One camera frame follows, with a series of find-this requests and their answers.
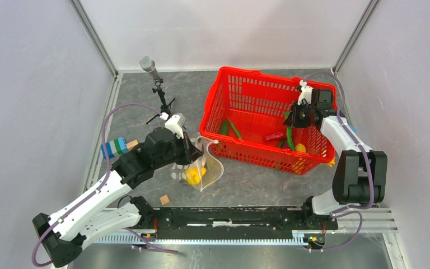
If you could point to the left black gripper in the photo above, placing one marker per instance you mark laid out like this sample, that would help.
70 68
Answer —
190 152

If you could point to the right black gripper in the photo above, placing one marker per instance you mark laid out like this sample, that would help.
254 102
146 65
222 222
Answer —
291 120

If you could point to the polka dot zip bag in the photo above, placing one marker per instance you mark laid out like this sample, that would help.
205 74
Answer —
214 167

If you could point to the yellow toy pepper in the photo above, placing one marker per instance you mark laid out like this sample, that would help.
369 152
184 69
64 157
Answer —
193 176

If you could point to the red toy pepper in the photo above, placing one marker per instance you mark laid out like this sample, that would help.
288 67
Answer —
275 136

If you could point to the green toy cucumber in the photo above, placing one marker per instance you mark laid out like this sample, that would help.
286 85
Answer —
224 128

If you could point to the red plastic basket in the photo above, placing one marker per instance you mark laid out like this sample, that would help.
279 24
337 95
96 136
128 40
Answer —
256 103

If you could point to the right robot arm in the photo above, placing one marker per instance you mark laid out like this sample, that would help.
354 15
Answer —
360 177

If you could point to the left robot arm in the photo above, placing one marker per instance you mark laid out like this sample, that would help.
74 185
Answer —
64 234

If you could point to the small green pepper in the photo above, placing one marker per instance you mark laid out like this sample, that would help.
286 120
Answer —
289 138

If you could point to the long green chili pepper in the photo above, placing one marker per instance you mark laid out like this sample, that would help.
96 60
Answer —
235 130

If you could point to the black tripod stand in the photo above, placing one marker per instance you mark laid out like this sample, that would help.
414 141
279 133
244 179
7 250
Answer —
165 106

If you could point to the white blue toy block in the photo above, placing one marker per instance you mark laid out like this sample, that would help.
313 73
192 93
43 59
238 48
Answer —
354 129

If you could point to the small wooden cube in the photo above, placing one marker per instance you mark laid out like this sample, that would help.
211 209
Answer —
165 200

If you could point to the yellow green toy blocks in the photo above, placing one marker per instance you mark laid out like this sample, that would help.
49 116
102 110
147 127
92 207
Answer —
331 163

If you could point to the tan wooden block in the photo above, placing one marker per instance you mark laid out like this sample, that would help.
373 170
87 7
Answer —
130 145

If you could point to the blue green toy blocks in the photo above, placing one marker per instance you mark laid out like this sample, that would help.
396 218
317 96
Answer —
114 148

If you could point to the silver microphone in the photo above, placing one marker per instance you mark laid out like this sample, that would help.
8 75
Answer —
147 65

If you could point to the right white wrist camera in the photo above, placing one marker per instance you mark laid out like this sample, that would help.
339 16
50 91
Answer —
305 91

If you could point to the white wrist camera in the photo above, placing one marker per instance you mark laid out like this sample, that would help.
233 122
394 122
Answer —
174 123
305 91

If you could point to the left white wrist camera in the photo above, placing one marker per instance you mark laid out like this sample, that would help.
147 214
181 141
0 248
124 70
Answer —
174 123

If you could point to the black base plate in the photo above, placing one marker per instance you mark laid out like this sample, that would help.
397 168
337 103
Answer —
271 222

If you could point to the white cable tray rail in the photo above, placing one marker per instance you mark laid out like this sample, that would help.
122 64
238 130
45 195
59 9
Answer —
126 237

